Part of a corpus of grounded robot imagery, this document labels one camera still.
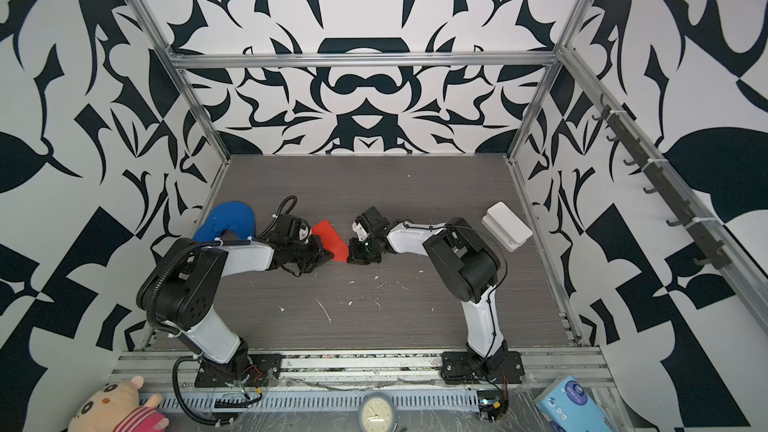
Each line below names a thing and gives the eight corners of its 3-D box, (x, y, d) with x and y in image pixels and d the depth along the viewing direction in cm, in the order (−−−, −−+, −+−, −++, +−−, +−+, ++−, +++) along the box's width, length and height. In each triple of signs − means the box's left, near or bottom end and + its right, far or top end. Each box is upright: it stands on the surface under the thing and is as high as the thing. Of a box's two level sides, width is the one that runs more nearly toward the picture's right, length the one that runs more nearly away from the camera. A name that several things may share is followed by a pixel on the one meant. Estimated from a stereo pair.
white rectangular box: (507, 257, 99) (519, 241, 90) (478, 225, 106) (486, 207, 98) (521, 248, 101) (533, 231, 92) (491, 217, 108) (500, 199, 100)
